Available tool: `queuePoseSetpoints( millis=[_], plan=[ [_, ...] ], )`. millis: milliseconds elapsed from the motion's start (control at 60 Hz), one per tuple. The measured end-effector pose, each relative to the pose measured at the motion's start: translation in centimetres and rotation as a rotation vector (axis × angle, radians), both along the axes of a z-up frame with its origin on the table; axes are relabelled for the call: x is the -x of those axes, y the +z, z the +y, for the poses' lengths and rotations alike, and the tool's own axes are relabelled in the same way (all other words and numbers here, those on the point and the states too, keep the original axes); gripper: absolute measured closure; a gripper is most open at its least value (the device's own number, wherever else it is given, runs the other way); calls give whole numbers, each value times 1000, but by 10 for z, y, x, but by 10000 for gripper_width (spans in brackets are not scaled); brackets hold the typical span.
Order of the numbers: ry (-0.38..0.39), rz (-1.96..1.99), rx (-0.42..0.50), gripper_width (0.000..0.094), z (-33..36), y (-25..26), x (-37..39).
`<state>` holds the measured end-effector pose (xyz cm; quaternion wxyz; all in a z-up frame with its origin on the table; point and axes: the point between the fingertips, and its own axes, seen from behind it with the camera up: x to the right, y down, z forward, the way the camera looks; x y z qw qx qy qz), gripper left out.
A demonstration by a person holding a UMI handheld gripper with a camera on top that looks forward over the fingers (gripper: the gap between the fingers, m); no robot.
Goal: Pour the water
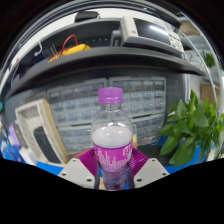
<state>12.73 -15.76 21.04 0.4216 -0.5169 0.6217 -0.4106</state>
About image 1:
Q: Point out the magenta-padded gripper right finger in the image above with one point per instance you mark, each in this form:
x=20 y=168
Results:
x=151 y=168

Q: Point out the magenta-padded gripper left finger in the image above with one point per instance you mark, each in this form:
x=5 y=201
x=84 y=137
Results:
x=75 y=168

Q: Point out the clear purple-capped water bottle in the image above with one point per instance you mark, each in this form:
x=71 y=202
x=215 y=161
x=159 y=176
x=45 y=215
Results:
x=111 y=140

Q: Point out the flat black box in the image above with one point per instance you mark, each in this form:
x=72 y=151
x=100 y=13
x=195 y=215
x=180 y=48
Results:
x=154 y=151

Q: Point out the grey small-parts drawer cabinet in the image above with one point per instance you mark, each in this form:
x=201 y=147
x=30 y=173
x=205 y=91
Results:
x=140 y=96
x=75 y=138
x=150 y=128
x=76 y=101

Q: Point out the black rounded speaker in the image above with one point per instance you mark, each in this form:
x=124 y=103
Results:
x=46 y=145

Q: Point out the small white box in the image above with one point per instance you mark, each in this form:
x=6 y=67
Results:
x=27 y=156

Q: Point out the green potted plant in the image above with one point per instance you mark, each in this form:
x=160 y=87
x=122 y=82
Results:
x=186 y=133

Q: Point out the blue translucent bag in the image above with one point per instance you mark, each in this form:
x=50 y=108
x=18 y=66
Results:
x=10 y=152

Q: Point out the beige pegboard tray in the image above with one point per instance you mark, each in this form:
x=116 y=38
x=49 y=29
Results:
x=30 y=116

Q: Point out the purple bag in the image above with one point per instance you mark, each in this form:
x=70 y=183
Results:
x=14 y=136

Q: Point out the white metal rack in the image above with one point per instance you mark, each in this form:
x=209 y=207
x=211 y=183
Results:
x=208 y=93

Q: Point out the dark grey overhead shelf unit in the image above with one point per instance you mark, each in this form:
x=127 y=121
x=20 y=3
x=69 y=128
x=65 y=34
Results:
x=116 y=55

